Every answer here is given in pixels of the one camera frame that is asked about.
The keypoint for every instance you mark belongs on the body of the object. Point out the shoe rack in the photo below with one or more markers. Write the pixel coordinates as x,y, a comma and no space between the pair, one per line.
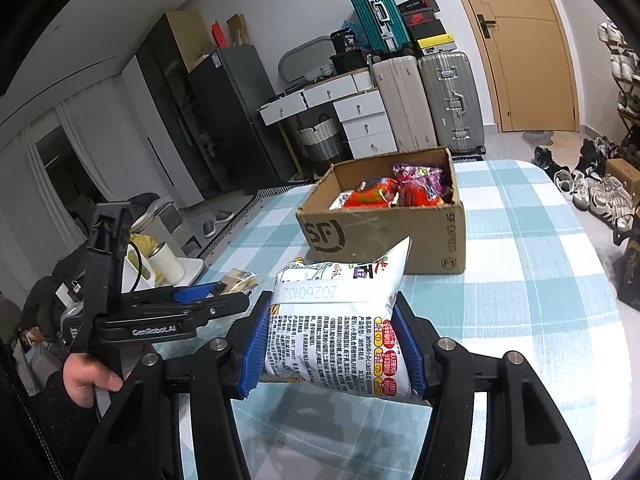
625,72

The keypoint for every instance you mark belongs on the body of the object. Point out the silver suitcase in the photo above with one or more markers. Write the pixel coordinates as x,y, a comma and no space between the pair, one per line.
451,92

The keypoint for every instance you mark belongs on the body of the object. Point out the cream wafer biscuit packet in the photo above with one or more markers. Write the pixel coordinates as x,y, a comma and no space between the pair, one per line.
238,280

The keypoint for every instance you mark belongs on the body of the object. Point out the red silver chip bag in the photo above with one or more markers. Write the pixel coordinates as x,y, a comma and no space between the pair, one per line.
330,324

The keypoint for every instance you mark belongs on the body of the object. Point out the black refrigerator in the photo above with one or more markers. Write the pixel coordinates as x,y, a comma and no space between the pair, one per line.
231,85

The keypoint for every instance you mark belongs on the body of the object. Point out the red white snack bag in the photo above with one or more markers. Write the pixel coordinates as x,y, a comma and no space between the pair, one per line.
340,201

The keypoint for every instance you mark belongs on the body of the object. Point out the cardboard SF shipping box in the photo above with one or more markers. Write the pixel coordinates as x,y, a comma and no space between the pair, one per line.
352,235

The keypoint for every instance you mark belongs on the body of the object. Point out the small cardboard box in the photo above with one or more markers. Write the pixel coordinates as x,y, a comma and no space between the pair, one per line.
627,174

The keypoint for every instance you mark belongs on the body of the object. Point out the red corn snack bag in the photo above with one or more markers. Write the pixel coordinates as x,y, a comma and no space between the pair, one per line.
373,193

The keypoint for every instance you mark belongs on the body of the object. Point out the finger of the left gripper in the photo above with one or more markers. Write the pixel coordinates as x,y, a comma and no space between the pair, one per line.
187,295
223,306

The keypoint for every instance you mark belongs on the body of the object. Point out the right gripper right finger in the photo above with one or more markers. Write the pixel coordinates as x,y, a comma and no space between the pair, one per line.
526,436

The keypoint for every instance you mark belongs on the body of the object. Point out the plaid teal tablecloth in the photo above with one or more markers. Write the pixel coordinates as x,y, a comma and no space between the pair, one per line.
532,283

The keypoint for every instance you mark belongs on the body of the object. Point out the white thermos cup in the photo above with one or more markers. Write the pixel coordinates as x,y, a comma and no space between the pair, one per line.
164,261

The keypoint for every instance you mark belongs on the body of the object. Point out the teal suitcase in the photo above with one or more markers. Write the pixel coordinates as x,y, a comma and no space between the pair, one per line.
383,25

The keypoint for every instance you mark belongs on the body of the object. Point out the purple candy snack bag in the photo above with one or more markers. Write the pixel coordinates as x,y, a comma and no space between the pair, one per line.
419,174

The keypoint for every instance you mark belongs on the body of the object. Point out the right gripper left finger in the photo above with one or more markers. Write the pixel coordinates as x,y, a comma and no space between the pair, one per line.
138,437

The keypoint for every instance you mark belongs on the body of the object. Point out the grey oval mirror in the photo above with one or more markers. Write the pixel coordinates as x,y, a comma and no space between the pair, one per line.
309,61

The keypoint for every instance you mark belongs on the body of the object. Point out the wooden door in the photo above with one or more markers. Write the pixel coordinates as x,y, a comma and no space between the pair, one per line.
527,62

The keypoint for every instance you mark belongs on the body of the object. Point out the beige suitcase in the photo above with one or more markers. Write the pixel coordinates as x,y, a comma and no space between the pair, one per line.
405,101

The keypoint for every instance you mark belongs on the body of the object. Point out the woven laundry basket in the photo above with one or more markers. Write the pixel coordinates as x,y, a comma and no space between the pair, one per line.
323,141

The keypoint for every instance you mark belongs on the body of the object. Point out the white drawer desk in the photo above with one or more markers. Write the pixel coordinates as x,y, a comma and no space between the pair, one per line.
357,105

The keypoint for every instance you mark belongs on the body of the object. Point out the red Oreo pie packet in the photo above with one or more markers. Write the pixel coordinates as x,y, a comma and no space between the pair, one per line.
416,195

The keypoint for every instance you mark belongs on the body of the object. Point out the person's left hand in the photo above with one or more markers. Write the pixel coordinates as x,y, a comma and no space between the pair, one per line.
82,374

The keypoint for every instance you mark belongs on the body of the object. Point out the stacked shoe boxes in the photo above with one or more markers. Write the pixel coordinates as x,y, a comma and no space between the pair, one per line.
425,29

